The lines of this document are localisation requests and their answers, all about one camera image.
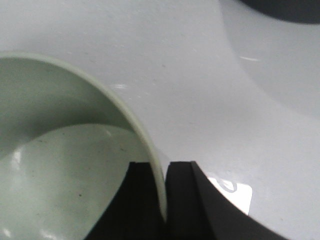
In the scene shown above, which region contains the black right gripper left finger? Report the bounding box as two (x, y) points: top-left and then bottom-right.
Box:
(85, 162), (165, 240)

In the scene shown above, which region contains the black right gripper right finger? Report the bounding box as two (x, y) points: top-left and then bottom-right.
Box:
(165, 161), (284, 240)

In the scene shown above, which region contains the green bowl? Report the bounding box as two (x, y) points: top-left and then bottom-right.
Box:
(0, 51), (168, 240)

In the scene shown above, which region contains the dark blue pot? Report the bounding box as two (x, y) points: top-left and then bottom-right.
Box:
(241, 0), (320, 24)

